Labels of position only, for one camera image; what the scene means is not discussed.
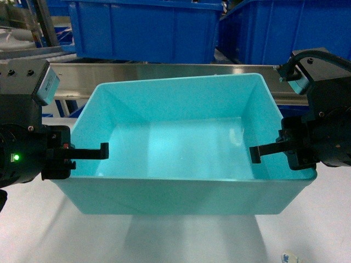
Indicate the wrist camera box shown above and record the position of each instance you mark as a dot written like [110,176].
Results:
[32,79]
[307,66]

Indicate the teal plastic bin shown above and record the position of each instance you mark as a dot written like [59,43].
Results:
[180,146]

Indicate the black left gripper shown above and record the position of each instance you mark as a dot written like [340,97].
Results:
[58,165]

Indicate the stainless steel shelf rail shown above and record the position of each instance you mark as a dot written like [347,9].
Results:
[78,81]

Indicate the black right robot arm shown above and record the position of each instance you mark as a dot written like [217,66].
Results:
[320,135]

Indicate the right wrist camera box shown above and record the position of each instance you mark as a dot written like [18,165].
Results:
[307,66]

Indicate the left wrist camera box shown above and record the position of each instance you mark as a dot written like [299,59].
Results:
[32,79]

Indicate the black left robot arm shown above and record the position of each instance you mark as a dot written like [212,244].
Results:
[30,148]

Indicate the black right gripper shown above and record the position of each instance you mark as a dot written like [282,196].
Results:
[292,141]

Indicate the blue bin upper left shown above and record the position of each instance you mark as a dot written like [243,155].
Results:
[174,32]

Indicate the blue bin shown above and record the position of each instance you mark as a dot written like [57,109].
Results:
[266,32]
[174,32]

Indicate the blue bin upper right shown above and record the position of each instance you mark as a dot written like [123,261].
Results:
[266,32]

